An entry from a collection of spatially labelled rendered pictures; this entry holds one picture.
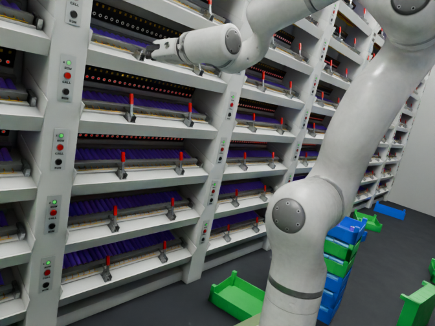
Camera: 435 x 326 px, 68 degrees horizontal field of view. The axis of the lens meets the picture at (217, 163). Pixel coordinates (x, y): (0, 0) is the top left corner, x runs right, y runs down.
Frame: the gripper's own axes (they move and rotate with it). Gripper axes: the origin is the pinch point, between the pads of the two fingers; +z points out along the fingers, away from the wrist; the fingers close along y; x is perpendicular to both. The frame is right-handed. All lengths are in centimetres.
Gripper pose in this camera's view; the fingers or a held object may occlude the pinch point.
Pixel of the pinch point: (153, 54)
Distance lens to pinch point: 105.3
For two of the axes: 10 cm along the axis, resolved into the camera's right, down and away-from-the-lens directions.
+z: -7.4, -1.3, 6.6
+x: 0.8, -9.9, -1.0
